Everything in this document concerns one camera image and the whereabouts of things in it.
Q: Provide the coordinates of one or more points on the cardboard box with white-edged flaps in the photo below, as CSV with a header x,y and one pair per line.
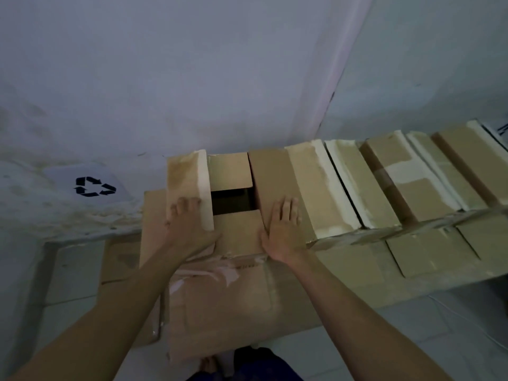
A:
x,y
408,182
357,182
472,162

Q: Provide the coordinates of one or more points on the white label with black print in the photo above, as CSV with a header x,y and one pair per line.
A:
x,y
496,130

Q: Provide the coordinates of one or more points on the person's left thumb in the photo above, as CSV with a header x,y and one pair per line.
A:
x,y
212,236

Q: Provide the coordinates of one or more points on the person's right forearm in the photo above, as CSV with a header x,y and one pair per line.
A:
x,y
357,325

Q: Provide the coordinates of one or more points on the person's right hand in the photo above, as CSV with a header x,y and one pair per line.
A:
x,y
283,236

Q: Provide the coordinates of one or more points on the person's left forearm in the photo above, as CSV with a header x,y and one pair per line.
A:
x,y
103,317

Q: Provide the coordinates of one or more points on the flattened brown cardboard sheet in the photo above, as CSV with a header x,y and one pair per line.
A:
x,y
119,265

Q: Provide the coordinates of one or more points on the person's right middle finger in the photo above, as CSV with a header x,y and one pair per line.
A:
x,y
285,208

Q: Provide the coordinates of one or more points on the long low cardboard box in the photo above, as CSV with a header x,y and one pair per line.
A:
x,y
416,261

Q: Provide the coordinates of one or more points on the person's right thumb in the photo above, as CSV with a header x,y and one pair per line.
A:
x,y
265,238

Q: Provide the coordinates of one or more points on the brown cardboard box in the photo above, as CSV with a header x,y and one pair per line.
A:
x,y
238,234

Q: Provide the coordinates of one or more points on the torn white packing tape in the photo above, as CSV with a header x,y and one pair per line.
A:
x,y
222,273

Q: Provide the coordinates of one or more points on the person's bare foot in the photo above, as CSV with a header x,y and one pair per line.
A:
x,y
208,365

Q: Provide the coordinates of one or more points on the large taped cardboard box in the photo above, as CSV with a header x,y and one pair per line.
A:
x,y
246,305

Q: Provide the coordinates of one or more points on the person's right little finger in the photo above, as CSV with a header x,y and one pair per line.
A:
x,y
300,224

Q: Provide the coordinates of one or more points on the person's left hand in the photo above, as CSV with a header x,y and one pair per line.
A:
x,y
189,234

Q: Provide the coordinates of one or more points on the person's dark blue shorts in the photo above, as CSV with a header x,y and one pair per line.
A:
x,y
264,365

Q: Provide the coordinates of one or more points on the person's left little finger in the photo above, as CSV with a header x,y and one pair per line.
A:
x,y
172,216

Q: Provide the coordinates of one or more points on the person's left middle finger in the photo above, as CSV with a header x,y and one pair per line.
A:
x,y
188,206

